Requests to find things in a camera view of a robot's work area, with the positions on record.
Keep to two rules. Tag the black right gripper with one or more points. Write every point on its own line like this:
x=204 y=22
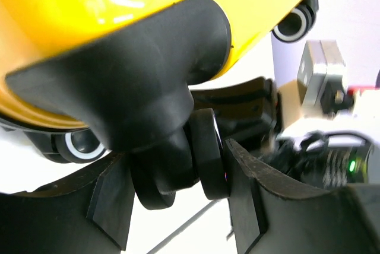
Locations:
x=250 y=113

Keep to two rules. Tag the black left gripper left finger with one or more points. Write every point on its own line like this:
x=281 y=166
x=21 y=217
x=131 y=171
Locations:
x=88 y=211

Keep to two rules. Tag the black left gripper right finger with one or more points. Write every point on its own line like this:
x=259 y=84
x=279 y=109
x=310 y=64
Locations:
x=273 y=213

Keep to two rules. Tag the yellow hard-shell suitcase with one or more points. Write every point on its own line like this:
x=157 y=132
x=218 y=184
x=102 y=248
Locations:
x=122 y=69

